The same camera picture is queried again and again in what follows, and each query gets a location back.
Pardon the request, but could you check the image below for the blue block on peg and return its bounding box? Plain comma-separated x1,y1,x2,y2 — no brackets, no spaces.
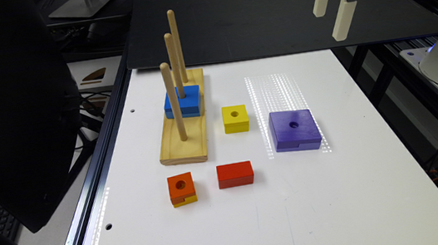
164,85,202,119

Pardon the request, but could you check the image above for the yellow block with hole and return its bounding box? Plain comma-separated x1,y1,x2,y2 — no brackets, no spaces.
221,105,249,134

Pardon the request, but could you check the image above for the purple square block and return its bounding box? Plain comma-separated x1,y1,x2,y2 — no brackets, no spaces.
268,109,322,153

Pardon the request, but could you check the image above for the small yellow block underneath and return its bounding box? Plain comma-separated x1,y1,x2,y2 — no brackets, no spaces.
173,195,198,208

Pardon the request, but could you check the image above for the wooden peg base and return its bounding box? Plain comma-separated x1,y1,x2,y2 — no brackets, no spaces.
160,68,208,166

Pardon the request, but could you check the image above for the black monitor back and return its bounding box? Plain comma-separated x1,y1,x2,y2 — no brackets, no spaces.
0,0,81,232

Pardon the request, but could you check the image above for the orange block with hole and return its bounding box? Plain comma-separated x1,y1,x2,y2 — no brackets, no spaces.
167,172,196,201

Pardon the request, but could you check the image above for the rear wooden peg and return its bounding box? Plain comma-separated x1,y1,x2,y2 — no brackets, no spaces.
166,9,188,83

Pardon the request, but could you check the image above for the front wooden peg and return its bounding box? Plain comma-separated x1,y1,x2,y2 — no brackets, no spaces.
160,62,188,141

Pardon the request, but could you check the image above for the middle wooden peg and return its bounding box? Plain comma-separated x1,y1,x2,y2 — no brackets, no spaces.
164,32,185,99

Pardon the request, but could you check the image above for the black mat board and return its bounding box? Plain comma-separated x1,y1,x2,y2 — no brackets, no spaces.
127,0,438,69

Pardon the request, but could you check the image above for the silver monitor stand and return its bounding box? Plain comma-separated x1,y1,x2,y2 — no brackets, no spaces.
49,0,111,19

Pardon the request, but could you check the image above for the red rectangular block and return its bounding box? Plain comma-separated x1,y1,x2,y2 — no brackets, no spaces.
216,161,254,189

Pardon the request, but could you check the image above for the wooden peg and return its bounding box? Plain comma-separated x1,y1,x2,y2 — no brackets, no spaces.
166,9,188,83
160,62,188,141
164,32,185,99

